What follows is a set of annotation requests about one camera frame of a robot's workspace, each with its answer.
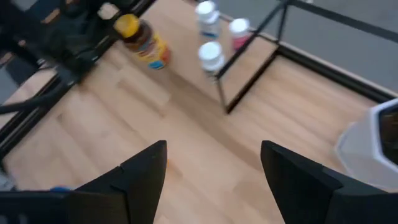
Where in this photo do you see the white cap clear bottle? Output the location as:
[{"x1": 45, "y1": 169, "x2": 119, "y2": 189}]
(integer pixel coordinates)
[{"x1": 198, "y1": 41, "x2": 225, "y2": 75}]

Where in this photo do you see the yellow cap brown bottle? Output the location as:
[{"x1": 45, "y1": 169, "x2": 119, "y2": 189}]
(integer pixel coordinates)
[{"x1": 113, "y1": 13, "x2": 172, "y2": 71}]

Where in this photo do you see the white melatonin bottle blue label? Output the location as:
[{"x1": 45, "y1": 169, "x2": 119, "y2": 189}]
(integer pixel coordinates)
[{"x1": 195, "y1": 0, "x2": 222, "y2": 41}]

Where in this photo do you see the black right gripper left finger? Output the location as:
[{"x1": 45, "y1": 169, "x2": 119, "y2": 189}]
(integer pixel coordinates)
[{"x1": 67, "y1": 140, "x2": 168, "y2": 224}]

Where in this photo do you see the pink bottle white cap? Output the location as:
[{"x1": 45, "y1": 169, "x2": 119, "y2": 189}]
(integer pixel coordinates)
[{"x1": 228, "y1": 17, "x2": 252, "y2": 50}]

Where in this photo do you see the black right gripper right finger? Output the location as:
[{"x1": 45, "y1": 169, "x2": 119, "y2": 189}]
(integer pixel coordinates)
[{"x1": 260, "y1": 140, "x2": 398, "y2": 224}]

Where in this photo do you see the white hexagonal plant pot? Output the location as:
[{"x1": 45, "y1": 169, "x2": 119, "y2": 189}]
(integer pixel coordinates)
[{"x1": 334, "y1": 98, "x2": 398, "y2": 192}]

